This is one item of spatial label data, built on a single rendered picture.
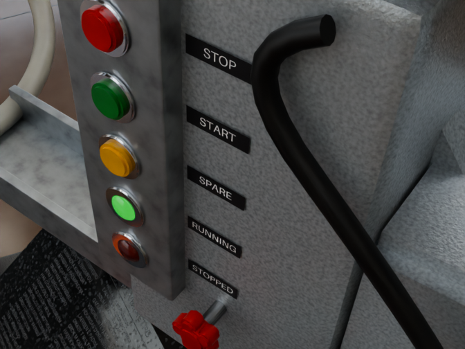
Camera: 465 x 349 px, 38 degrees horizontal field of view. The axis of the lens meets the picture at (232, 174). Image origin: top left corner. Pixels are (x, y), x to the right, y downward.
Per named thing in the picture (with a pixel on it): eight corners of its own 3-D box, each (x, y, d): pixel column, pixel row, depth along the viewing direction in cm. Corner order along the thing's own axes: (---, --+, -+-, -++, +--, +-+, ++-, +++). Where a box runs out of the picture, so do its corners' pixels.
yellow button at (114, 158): (138, 175, 46) (136, 147, 44) (128, 184, 45) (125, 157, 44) (110, 158, 47) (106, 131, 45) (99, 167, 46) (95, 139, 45)
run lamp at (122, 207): (145, 218, 50) (144, 197, 48) (133, 230, 49) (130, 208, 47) (121, 203, 51) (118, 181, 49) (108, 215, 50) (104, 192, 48)
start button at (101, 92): (133, 119, 42) (131, 86, 40) (122, 128, 42) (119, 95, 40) (103, 102, 43) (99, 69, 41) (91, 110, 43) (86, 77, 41)
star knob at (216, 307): (241, 326, 54) (243, 299, 51) (208, 366, 52) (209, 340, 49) (203, 302, 56) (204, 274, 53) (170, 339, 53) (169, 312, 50)
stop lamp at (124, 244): (149, 260, 54) (147, 241, 52) (137, 271, 53) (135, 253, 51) (126, 245, 55) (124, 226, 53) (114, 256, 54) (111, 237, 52)
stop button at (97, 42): (128, 52, 39) (124, 12, 37) (115, 61, 38) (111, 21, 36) (94, 34, 40) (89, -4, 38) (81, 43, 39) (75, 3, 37)
